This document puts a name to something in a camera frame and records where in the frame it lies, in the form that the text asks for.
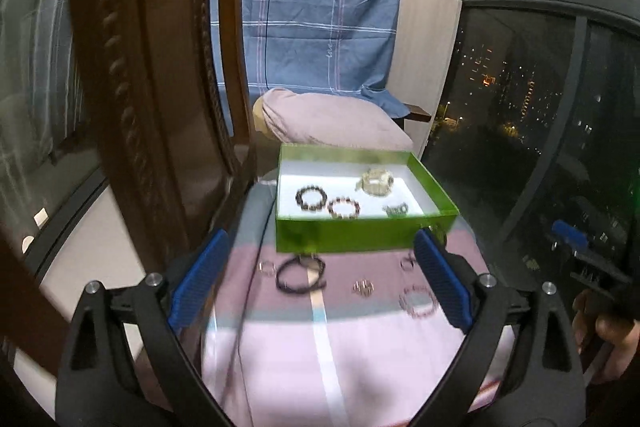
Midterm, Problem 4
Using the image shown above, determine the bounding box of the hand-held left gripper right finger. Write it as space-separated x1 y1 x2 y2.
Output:
410 227 587 427

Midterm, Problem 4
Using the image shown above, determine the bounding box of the white wristwatch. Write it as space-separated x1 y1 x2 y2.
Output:
356 167 396 197

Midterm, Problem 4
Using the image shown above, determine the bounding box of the person's right hand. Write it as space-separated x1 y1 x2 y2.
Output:
571 289 640 380

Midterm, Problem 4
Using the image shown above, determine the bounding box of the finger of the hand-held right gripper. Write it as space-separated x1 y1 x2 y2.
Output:
547 219 633 290

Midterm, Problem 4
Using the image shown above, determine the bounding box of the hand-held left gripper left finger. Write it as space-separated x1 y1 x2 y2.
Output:
54 228 232 427

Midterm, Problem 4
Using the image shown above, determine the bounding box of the black wristband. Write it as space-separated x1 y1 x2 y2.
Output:
276 257 329 294

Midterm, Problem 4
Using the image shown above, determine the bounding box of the pink striped cloth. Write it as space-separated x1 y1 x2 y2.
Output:
200 167 516 427

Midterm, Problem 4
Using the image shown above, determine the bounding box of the dark framed glass window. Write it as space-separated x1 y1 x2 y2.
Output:
420 0 640 290

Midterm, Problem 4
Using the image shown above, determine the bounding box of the pink cushion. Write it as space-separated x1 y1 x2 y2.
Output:
252 88 415 152

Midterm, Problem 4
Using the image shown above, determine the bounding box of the green cardboard box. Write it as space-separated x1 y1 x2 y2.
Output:
275 143 461 256

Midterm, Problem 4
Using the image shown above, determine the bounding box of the pink and brown bead bracelet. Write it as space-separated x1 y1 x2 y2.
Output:
327 197 362 221

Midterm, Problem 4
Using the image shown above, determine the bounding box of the pale pink bead bracelet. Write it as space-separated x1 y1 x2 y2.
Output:
398 285 441 320

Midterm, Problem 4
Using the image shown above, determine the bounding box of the carved brown wooden chair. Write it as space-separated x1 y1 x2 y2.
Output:
67 0 263 270

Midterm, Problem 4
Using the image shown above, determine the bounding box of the glass door with curtain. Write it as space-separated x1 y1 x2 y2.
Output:
0 0 108 268

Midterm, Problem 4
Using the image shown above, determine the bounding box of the blue plaid bed sheet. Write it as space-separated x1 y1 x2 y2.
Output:
210 0 409 118

